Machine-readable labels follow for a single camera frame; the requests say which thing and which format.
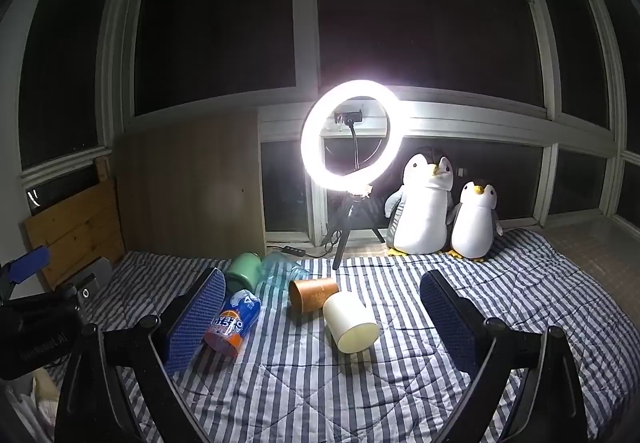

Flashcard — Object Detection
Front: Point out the orange patterned paper cup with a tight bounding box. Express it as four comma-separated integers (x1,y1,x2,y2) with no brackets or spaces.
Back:
288,278,340,314

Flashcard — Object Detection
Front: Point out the white paper cup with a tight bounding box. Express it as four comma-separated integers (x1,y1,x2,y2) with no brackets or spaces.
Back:
322,291,381,354

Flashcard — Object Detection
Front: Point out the green cup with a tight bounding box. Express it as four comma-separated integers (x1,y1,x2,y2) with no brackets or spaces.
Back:
224,252,262,295

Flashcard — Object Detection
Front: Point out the black power strip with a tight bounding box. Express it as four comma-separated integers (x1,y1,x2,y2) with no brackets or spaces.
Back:
280,246,307,258

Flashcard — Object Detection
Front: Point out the blue Arctic Ocean can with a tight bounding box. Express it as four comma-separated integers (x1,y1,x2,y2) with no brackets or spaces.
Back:
204,289,262,357

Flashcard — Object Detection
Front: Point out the striped blue white quilt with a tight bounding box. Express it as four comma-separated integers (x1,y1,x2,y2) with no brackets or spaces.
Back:
46,226,622,443

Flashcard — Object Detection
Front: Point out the wooden cabinet board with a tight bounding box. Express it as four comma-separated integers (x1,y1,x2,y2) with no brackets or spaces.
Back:
113,110,266,259

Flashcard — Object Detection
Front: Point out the small plush penguin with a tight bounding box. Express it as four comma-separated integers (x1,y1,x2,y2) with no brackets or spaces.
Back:
447,181,503,262

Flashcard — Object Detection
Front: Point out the wooden headboard panel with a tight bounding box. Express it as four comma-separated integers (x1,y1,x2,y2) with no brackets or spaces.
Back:
24,155,125,288

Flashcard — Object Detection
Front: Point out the black tripod stand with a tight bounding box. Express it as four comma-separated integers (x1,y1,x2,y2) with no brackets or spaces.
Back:
319,109,388,272

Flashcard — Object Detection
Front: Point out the large plush penguin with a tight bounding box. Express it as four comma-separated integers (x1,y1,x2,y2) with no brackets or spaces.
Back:
384,152,454,255

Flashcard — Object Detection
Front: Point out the clear blue plastic cup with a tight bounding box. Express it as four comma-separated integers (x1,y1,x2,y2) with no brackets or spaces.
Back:
256,251,309,307

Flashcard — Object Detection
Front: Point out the white ring light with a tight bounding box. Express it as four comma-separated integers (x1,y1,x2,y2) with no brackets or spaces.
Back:
299,78,403,196

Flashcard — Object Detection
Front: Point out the white window frame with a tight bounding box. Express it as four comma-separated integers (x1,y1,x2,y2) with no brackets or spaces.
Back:
1,0,639,259

